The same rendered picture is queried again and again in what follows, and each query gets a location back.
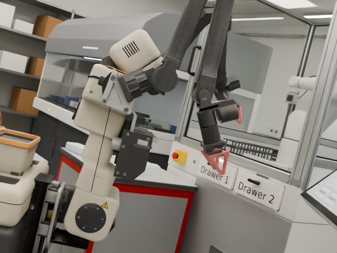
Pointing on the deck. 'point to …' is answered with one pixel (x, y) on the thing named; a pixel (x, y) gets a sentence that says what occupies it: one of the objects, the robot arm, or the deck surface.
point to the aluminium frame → (327, 70)
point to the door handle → (192, 59)
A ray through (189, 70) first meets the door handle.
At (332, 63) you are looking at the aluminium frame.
